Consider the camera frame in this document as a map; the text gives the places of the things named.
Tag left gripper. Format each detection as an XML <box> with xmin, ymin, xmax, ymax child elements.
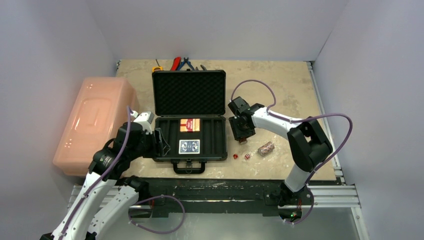
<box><xmin>129</xmin><ymin>127</ymin><xmax>170</xmax><ymax>160</ymax></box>

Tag blue playing card deck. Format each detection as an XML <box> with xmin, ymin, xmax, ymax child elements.
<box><xmin>178</xmin><ymin>139</ymin><xmax>201</xmax><ymax>155</ymax></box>

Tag red Texas Hold'em card deck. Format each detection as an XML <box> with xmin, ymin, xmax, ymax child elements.
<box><xmin>179</xmin><ymin>118</ymin><xmax>201</xmax><ymax>133</ymax></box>

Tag black poker carrying case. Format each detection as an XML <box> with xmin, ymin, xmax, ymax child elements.
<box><xmin>152</xmin><ymin>69</ymin><xmax>228</xmax><ymax>175</ymax></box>

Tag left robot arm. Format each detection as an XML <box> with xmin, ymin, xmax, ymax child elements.
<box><xmin>41</xmin><ymin>122</ymin><xmax>170</xmax><ymax>240</ymax></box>

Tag orange plastic storage bin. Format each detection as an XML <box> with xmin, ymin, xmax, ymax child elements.
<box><xmin>52</xmin><ymin>77</ymin><xmax>139</xmax><ymax>177</ymax></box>

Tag yellow tape measure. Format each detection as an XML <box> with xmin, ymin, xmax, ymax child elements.
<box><xmin>152</xmin><ymin>66</ymin><xmax>163</xmax><ymax>73</ymax></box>

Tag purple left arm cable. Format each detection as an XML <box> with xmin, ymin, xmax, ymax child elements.
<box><xmin>57</xmin><ymin>105</ymin><xmax>133</xmax><ymax>240</ymax></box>

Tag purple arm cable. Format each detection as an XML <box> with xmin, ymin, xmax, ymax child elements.
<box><xmin>57</xmin><ymin>105</ymin><xmax>133</xmax><ymax>240</ymax></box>
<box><xmin>230</xmin><ymin>79</ymin><xmax>353</xmax><ymax>186</ymax></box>

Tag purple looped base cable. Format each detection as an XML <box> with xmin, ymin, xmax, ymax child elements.
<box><xmin>127</xmin><ymin>194</ymin><xmax>186</xmax><ymax>235</ymax></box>

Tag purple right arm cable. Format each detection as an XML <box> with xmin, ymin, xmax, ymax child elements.
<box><xmin>230</xmin><ymin>79</ymin><xmax>353</xmax><ymax>186</ymax></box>

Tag blue handled cutters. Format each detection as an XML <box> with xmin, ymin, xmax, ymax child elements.
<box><xmin>177</xmin><ymin>57</ymin><xmax>195</xmax><ymax>71</ymax></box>

